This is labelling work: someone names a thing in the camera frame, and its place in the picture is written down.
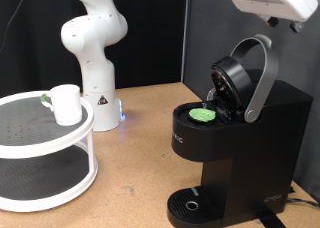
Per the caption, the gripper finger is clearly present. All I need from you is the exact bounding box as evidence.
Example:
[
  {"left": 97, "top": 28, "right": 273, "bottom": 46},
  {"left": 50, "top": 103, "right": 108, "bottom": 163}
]
[
  {"left": 266, "top": 15, "right": 280, "bottom": 28},
  {"left": 289, "top": 20, "right": 306, "bottom": 34}
]

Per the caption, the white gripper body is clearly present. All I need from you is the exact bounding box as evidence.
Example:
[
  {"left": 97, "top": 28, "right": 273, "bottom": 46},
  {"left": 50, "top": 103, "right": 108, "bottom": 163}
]
[{"left": 226, "top": 0, "right": 320, "bottom": 23}]

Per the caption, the coffee pod with green lid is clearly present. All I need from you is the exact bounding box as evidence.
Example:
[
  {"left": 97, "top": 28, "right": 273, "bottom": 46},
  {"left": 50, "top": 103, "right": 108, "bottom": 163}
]
[{"left": 187, "top": 102, "right": 217, "bottom": 124}]

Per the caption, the black Keurig coffee machine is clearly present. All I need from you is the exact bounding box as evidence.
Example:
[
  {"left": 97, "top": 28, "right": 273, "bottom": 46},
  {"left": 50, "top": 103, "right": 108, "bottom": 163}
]
[{"left": 167, "top": 33, "right": 314, "bottom": 228}]

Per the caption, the black curtain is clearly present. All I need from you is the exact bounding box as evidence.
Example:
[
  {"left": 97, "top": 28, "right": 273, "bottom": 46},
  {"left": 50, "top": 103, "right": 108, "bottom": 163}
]
[{"left": 0, "top": 0, "right": 188, "bottom": 99}]

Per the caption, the white two-tier turntable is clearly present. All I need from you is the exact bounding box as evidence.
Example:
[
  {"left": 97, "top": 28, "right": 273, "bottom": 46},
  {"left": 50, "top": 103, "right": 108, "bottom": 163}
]
[{"left": 0, "top": 90, "right": 99, "bottom": 213}]

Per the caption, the coffee machine power cable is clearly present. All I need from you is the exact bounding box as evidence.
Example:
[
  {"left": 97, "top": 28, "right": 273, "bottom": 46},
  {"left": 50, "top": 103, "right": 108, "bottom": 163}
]
[{"left": 287, "top": 197, "right": 320, "bottom": 209}]

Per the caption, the white mug green-taped handle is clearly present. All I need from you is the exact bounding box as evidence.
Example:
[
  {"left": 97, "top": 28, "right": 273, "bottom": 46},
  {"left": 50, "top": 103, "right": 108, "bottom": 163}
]
[{"left": 40, "top": 84, "right": 83, "bottom": 127}]

